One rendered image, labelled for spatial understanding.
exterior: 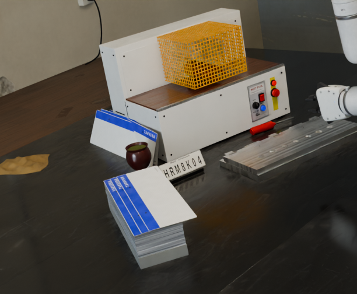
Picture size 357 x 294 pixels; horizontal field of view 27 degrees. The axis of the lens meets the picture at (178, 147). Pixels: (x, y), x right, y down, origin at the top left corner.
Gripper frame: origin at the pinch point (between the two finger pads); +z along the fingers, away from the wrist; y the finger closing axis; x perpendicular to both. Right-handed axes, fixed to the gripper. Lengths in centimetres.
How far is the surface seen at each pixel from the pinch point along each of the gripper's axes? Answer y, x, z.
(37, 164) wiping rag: -1, -64, 82
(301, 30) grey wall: -5, 175, 214
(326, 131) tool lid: 12.6, 11.1, 11.7
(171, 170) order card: 8.8, -38.5, 29.6
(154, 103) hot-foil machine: -11, -29, 46
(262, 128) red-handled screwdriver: 8.8, 4.4, 37.3
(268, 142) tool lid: 10.5, -5.8, 20.8
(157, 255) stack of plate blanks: 19, -69, -10
